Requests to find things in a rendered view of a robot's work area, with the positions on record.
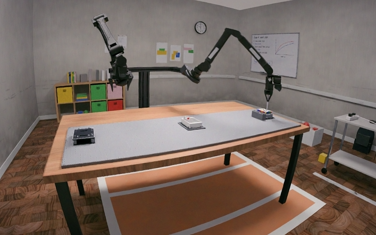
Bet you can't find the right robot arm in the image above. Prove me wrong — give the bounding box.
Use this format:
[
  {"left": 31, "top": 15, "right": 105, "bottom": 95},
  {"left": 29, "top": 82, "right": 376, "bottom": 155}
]
[{"left": 92, "top": 13, "right": 131, "bottom": 77}]

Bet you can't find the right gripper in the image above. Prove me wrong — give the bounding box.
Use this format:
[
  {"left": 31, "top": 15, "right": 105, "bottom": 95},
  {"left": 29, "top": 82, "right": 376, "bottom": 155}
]
[{"left": 108, "top": 74, "right": 132, "bottom": 92}]

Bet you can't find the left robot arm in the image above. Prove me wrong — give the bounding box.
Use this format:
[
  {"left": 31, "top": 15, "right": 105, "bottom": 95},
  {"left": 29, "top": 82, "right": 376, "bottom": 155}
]
[{"left": 187, "top": 28, "right": 282, "bottom": 92}]

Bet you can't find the white tube rack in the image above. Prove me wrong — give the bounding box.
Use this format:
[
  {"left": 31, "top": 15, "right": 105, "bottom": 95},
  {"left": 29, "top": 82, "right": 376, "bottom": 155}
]
[{"left": 181, "top": 117, "right": 202, "bottom": 128}]

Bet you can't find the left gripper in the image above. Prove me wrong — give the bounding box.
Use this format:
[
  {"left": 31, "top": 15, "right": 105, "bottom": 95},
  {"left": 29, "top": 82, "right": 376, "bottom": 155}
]
[{"left": 264, "top": 83, "right": 273, "bottom": 102}]

